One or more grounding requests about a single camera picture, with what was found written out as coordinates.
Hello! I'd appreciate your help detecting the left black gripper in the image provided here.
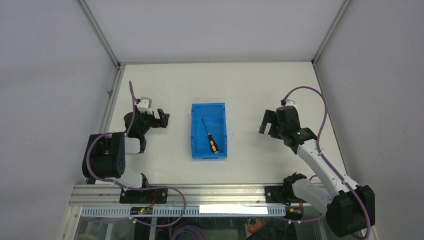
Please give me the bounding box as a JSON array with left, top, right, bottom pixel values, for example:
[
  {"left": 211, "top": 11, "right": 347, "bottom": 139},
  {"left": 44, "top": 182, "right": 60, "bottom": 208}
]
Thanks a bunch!
[{"left": 133, "top": 105, "right": 169, "bottom": 136}]

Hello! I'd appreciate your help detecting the yellow black screwdriver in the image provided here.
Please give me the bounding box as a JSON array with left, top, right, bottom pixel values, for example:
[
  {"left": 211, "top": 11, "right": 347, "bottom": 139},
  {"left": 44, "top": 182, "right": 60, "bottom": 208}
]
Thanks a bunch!
[{"left": 201, "top": 118, "right": 219, "bottom": 154}]

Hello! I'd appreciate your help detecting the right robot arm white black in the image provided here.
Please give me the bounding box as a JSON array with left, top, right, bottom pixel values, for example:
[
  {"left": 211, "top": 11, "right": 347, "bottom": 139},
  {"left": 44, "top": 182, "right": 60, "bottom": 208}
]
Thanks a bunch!
[{"left": 258, "top": 105, "right": 375, "bottom": 238}]

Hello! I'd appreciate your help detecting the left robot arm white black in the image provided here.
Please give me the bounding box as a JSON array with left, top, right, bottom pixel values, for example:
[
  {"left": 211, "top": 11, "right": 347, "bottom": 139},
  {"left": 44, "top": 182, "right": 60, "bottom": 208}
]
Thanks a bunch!
[{"left": 82, "top": 108, "right": 170, "bottom": 203}]

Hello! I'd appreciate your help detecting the blue plastic bin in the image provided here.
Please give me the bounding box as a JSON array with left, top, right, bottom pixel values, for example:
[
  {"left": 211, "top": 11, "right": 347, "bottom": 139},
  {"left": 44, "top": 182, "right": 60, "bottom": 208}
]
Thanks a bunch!
[{"left": 190, "top": 102, "right": 228, "bottom": 161}]

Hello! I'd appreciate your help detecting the orange object below table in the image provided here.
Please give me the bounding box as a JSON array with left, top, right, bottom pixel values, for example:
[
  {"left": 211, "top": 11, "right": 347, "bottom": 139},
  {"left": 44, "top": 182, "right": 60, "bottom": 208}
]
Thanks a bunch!
[{"left": 245, "top": 217, "right": 268, "bottom": 235}]

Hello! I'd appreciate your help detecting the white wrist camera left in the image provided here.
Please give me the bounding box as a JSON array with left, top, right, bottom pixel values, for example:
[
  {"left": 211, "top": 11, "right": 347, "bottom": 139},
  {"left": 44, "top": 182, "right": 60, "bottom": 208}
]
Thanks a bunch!
[{"left": 136, "top": 97, "right": 154, "bottom": 115}]

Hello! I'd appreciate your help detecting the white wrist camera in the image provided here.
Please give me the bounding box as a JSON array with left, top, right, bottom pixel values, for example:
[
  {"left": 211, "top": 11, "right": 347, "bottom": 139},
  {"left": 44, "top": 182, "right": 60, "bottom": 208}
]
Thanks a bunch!
[
  {"left": 136, "top": 97, "right": 154, "bottom": 115},
  {"left": 285, "top": 100, "right": 298, "bottom": 110}
]

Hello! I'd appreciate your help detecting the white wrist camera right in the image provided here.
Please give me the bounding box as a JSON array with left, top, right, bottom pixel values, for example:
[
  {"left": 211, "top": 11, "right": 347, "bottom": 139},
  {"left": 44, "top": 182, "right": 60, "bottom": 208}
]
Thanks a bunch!
[{"left": 285, "top": 100, "right": 298, "bottom": 110}]

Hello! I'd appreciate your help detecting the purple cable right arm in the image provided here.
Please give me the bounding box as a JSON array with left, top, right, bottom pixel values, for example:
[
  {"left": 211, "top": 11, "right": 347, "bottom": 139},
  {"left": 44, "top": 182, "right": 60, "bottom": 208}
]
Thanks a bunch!
[{"left": 280, "top": 86, "right": 372, "bottom": 240}]

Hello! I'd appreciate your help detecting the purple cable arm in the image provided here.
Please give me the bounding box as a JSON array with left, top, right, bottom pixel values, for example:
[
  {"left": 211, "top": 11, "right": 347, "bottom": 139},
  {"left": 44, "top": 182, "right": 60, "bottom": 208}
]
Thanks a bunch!
[
  {"left": 280, "top": 86, "right": 372, "bottom": 240},
  {"left": 85, "top": 80, "right": 188, "bottom": 229}
]

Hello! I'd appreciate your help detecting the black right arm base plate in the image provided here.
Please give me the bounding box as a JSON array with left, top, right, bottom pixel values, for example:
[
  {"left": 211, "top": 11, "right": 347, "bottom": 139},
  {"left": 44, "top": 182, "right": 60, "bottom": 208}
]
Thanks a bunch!
[{"left": 264, "top": 185, "right": 300, "bottom": 206}]

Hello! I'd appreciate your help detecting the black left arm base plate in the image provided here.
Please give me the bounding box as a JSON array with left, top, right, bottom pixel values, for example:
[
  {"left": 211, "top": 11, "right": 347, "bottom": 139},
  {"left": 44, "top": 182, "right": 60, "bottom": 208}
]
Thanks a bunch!
[{"left": 119, "top": 188, "right": 168, "bottom": 205}]

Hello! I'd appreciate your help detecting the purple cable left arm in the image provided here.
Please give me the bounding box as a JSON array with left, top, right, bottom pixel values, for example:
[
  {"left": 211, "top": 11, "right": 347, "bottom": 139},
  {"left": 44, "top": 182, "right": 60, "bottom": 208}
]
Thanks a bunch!
[{"left": 85, "top": 80, "right": 188, "bottom": 229}]

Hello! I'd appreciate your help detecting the white slotted cable duct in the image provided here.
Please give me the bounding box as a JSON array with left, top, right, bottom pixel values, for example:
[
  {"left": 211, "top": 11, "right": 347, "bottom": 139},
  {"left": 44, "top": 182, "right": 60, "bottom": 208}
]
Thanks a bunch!
[{"left": 81, "top": 204, "right": 286, "bottom": 218}]

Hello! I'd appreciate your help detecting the aluminium rail front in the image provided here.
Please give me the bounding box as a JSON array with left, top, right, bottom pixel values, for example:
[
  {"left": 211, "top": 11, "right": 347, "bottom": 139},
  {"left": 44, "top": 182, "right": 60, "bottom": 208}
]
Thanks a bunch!
[{"left": 69, "top": 183, "right": 282, "bottom": 207}]

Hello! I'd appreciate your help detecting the aluminium frame post right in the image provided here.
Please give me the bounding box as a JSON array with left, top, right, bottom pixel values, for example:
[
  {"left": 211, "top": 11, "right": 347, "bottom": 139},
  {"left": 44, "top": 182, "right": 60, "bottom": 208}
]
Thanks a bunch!
[{"left": 311, "top": 0, "right": 352, "bottom": 67}]

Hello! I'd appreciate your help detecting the aluminium frame post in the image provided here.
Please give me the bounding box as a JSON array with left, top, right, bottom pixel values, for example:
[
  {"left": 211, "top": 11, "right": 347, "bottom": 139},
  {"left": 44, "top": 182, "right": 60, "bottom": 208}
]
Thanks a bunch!
[
  {"left": 76, "top": 0, "right": 121, "bottom": 68},
  {"left": 311, "top": 0, "right": 352, "bottom": 67}
]

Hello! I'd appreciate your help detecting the aluminium frame post left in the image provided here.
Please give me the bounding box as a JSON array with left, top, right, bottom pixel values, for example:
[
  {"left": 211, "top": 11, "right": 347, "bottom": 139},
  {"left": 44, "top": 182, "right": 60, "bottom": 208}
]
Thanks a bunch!
[{"left": 76, "top": 0, "right": 121, "bottom": 68}]

